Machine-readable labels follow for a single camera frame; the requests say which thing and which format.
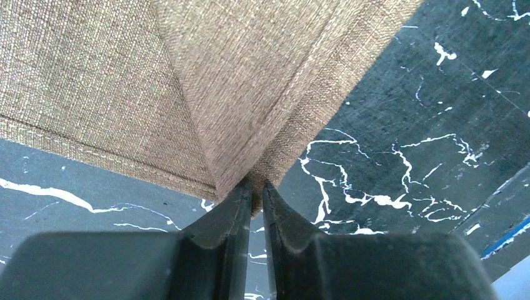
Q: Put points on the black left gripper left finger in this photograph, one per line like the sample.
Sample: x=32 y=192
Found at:
x=206 y=260

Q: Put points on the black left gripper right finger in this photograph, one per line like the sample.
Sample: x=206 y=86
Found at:
x=306 y=263

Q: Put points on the brown woven cloth napkin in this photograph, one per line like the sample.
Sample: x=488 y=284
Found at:
x=190 y=95

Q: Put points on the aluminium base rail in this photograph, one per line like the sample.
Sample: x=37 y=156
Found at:
x=499 y=232

